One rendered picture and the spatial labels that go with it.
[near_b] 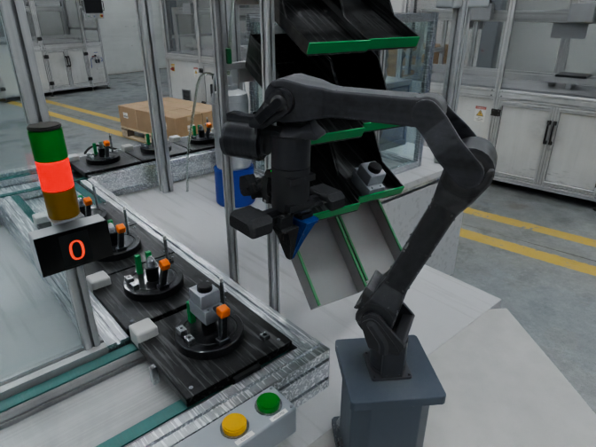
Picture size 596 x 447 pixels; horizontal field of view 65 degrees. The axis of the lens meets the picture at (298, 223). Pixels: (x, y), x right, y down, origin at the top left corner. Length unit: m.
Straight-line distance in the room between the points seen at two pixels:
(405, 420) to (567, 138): 3.97
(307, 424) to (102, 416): 0.38
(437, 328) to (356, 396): 0.53
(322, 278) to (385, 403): 0.40
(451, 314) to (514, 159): 3.53
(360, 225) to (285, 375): 0.44
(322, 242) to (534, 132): 3.70
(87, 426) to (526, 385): 0.87
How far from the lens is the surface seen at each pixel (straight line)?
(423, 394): 0.77
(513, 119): 4.67
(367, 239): 1.17
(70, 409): 1.01
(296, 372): 0.94
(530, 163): 4.71
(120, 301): 1.17
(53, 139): 0.84
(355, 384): 0.77
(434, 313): 1.29
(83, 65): 10.54
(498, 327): 1.29
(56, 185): 0.86
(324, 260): 1.08
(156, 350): 1.00
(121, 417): 0.96
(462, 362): 1.16
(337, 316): 1.23
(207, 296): 0.92
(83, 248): 0.90
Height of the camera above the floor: 1.59
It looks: 25 degrees down
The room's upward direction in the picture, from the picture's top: straight up
